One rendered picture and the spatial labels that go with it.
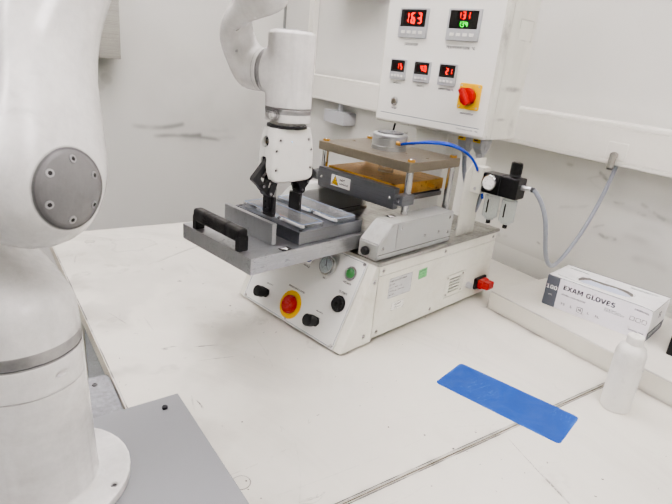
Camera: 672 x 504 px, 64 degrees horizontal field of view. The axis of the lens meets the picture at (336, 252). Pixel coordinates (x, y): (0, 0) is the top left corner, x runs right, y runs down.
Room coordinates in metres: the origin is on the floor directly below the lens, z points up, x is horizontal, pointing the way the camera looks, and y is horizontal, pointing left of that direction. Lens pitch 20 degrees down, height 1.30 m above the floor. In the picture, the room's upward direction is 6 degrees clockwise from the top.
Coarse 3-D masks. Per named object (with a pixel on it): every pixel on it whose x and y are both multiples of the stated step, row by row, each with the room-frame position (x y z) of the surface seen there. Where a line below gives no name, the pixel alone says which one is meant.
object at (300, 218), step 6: (252, 204) 1.03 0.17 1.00; (258, 204) 1.04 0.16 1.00; (276, 204) 1.05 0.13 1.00; (276, 210) 1.01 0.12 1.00; (282, 210) 1.01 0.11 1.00; (288, 210) 1.02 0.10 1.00; (294, 210) 1.02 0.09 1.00; (282, 216) 0.97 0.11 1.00; (288, 216) 0.98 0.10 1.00; (294, 216) 0.98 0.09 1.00; (300, 216) 0.98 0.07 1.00; (306, 216) 0.99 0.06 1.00; (300, 222) 0.95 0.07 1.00; (306, 222) 0.95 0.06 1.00; (312, 222) 0.95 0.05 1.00
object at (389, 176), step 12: (336, 168) 1.22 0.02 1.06; (348, 168) 1.22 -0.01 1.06; (360, 168) 1.23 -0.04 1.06; (372, 168) 1.24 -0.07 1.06; (384, 168) 1.21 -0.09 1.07; (384, 180) 1.13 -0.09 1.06; (396, 180) 1.14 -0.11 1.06; (420, 180) 1.16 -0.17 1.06; (432, 180) 1.19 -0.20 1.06; (420, 192) 1.17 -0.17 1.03; (432, 192) 1.19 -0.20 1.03
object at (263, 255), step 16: (240, 208) 0.98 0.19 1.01; (192, 224) 0.97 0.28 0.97; (240, 224) 0.97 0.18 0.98; (256, 224) 0.93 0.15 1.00; (272, 224) 0.90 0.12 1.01; (192, 240) 0.95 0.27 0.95; (208, 240) 0.91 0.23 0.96; (224, 240) 0.90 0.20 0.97; (256, 240) 0.92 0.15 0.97; (272, 240) 0.90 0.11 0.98; (336, 240) 0.97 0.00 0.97; (352, 240) 1.00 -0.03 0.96; (224, 256) 0.88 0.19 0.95; (240, 256) 0.85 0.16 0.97; (256, 256) 0.84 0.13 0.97; (272, 256) 0.86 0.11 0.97; (288, 256) 0.88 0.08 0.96; (304, 256) 0.91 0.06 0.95; (320, 256) 0.94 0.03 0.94; (256, 272) 0.83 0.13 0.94
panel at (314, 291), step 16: (336, 256) 1.03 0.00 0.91; (352, 256) 1.01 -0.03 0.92; (272, 272) 1.11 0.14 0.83; (288, 272) 1.09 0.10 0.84; (304, 272) 1.06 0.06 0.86; (320, 272) 1.04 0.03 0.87; (336, 272) 1.01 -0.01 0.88; (272, 288) 1.09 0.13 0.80; (288, 288) 1.06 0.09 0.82; (304, 288) 1.04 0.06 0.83; (320, 288) 1.02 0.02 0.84; (336, 288) 0.99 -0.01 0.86; (352, 288) 0.97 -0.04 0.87; (272, 304) 1.07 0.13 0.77; (304, 304) 1.02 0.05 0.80; (320, 304) 1.00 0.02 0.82; (288, 320) 1.02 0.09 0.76; (320, 320) 0.98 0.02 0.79; (336, 320) 0.95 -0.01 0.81; (320, 336) 0.96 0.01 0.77; (336, 336) 0.94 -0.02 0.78
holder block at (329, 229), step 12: (240, 204) 1.05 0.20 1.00; (264, 216) 0.99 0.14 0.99; (312, 216) 1.02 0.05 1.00; (288, 228) 0.94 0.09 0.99; (312, 228) 0.95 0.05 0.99; (324, 228) 0.96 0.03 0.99; (336, 228) 0.98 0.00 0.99; (348, 228) 1.01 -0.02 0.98; (360, 228) 1.03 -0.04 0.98; (288, 240) 0.93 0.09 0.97; (300, 240) 0.92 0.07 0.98; (312, 240) 0.94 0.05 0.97
